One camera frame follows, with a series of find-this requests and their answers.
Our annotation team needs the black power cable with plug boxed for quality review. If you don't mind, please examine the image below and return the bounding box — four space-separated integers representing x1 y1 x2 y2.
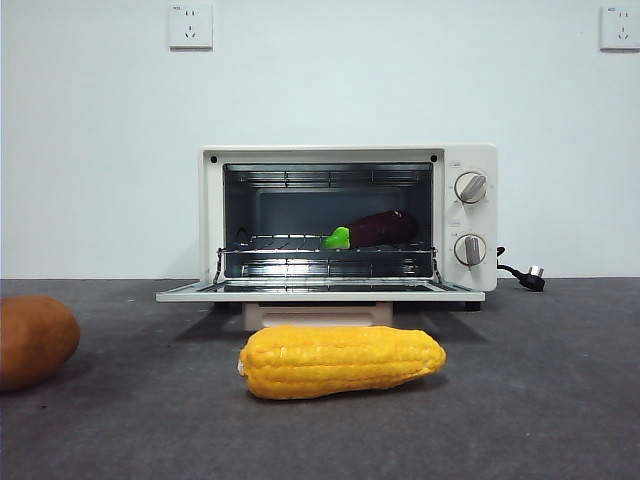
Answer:
494 243 547 292

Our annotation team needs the white wall socket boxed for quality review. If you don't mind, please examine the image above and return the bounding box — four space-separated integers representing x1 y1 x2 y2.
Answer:
168 2 214 50
599 3 640 51

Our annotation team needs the orange-brown sweet potato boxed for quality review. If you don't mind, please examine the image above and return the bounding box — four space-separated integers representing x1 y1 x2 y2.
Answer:
0 294 81 392

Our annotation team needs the purple eggplant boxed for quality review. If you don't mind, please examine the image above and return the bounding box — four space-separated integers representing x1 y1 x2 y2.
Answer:
322 209 419 250

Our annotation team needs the white oven knob, beige grip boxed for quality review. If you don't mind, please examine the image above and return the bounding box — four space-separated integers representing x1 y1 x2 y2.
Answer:
452 232 489 267
453 170 489 204

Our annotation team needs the glass oven door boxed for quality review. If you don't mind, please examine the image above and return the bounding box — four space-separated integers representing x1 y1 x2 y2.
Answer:
155 277 486 332

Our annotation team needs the yellow corn cob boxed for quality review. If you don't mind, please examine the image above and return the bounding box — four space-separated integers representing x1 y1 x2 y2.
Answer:
236 323 448 400

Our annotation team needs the white toaster oven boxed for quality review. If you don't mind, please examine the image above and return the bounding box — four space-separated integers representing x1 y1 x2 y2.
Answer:
199 143 499 311

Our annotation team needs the metal wire oven rack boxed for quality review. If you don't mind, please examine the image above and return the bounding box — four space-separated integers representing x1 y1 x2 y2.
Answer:
215 233 441 281

